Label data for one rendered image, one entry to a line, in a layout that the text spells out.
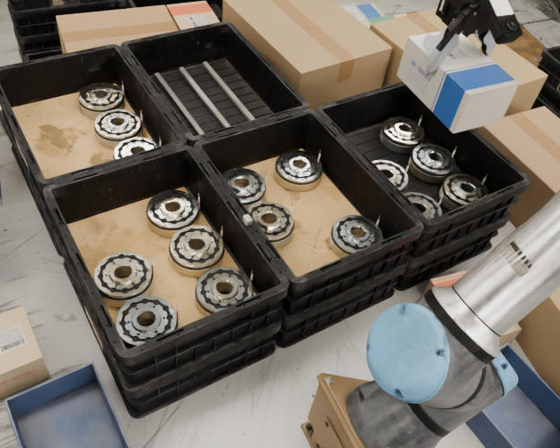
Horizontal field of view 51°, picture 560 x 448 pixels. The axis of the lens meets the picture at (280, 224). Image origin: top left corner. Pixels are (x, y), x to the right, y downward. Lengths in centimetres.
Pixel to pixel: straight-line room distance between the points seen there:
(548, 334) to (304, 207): 54
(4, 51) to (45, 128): 189
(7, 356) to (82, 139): 52
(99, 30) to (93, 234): 69
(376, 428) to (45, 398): 57
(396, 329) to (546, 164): 85
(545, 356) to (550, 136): 58
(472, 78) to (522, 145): 41
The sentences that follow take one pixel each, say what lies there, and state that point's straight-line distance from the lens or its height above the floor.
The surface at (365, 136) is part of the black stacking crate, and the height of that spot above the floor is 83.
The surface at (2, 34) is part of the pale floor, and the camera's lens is 345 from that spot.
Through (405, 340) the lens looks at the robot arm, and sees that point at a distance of 75.
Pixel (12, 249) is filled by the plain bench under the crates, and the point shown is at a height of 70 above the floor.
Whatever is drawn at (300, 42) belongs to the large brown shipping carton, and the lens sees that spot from 162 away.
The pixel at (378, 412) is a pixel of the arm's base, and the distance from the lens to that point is 91.
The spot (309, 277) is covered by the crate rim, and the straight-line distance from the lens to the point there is 100.
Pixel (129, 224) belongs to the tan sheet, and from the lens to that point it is 120.
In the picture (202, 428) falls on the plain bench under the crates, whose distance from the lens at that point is 111.
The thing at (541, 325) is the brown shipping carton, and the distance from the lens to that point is 127.
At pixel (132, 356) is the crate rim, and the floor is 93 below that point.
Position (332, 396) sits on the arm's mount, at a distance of 93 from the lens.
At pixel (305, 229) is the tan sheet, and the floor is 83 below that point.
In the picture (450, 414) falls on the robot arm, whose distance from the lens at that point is 91.
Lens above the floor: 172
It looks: 48 degrees down
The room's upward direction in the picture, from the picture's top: 9 degrees clockwise
